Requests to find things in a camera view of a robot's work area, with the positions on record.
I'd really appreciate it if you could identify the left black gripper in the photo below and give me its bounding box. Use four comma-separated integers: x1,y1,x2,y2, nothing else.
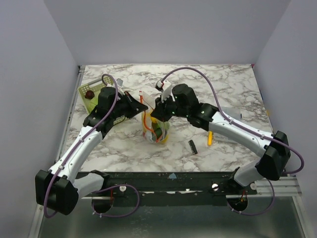
111,91,149,119

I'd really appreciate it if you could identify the clear zip top bag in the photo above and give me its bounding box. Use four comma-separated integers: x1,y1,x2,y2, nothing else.
139,91,169,143

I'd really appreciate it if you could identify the yellow handle screwdriver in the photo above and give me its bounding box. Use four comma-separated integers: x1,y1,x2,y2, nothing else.
208,131,213,146

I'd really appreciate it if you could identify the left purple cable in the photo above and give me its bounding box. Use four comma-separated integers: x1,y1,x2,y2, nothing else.
44,73,141,219

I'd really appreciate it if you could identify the clear plastic screw box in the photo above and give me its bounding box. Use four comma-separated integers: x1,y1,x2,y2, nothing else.
214,106,243,143

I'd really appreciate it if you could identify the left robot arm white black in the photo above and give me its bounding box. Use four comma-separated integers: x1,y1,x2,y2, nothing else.
35,87,148,215

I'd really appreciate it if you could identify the dark red toy fruit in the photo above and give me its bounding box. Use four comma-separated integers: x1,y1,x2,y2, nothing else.
85,90,95,100

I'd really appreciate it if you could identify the purple cable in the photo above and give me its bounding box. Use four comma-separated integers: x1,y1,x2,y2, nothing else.
160,66,306,217
44,73,141,219

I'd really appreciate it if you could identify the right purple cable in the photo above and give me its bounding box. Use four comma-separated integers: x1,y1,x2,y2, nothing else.
160,66,306,217

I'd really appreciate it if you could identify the small yellow toy pepper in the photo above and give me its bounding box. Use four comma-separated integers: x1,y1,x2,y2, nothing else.
151,117,158,124

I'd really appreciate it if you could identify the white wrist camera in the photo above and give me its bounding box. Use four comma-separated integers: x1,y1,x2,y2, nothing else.
116,78,129,95
155,80,172,103

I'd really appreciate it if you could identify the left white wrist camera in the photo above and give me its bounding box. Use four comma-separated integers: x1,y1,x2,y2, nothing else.
116,78,129,95

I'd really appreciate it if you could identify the green plastic basket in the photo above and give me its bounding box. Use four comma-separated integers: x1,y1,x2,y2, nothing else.
78,78,128,125

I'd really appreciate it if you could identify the aluminium extrusion rail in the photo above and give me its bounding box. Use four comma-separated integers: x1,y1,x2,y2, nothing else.
81,176,302,199

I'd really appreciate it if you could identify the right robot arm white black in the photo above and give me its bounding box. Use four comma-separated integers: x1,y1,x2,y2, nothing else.
151,83,290,194

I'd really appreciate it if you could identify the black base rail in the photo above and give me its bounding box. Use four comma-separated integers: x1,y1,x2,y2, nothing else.
87,172,257,207

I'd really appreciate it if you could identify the green toy cabbage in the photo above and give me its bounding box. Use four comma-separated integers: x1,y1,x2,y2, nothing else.
87,97,98,113

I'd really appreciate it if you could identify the yellow toy lemon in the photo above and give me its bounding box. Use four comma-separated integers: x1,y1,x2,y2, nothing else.
158,135,169,144

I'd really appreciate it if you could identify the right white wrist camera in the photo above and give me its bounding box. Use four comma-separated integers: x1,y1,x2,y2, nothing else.
155,80,172,103

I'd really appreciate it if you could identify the black bit holder strip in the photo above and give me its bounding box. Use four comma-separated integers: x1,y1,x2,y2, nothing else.
188,140,198,155

